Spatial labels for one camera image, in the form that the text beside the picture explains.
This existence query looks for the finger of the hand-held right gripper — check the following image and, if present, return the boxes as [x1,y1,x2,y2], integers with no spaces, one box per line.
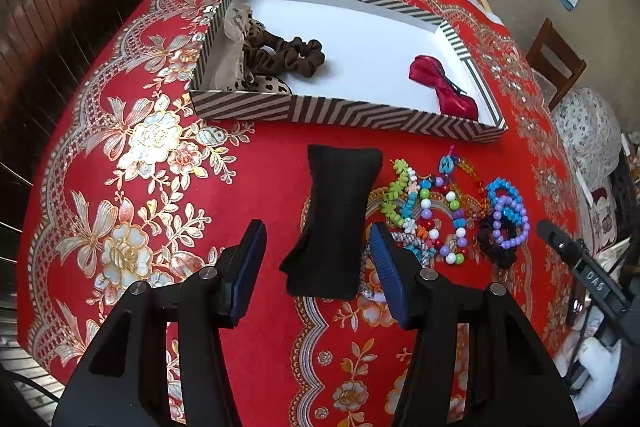
[537,220,632,316]

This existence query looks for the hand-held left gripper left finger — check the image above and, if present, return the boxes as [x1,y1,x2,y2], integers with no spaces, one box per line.
[52,219,266,427]

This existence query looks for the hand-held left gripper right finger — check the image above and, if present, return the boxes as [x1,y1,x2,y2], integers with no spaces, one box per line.
[369,222,581,427]

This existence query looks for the silver rhinestone bracelet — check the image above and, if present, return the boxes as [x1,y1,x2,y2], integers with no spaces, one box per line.
[357,231,436,303]

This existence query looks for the green bead bracelet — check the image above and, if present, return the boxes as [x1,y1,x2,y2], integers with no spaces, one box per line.
[380,159,417,229]

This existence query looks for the multicoloured round bead bracelet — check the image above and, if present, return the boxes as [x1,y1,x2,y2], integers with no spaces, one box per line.
[417,177,472,266]

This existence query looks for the black cloth bow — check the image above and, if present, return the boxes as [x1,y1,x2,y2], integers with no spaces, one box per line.
[279,144,384,301]

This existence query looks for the black scrunchie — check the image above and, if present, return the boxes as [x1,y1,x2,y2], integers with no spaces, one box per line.
[475,214,521,271]

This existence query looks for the rainbow crystal bead bracelet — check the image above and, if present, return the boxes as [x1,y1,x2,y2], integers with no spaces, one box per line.
[437,147,489,219]

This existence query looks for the purple and blue bead bracelets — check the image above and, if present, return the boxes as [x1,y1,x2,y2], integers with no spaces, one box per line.
[485,177,531,249]

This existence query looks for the striped black and white box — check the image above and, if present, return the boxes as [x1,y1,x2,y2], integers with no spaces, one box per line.
[190,0,509,144]

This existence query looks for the red floral tablecloth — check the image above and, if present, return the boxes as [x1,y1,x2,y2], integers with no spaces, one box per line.
[15,0,597,427]

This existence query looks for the floral patterned cushion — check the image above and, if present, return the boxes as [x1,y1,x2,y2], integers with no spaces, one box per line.
[550,87,624,180]

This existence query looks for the leopard print hair bow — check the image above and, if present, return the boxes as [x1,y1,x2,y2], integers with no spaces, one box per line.
[220,14,294,96]

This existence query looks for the red satin hair bow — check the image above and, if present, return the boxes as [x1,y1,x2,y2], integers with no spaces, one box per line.
[409,55,479,117]

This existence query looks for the brown scrunchie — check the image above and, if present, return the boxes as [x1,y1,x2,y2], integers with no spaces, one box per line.
[243,34,326,80]

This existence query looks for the wooden chair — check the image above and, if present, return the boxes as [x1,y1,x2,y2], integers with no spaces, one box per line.
[525,18,587,110]

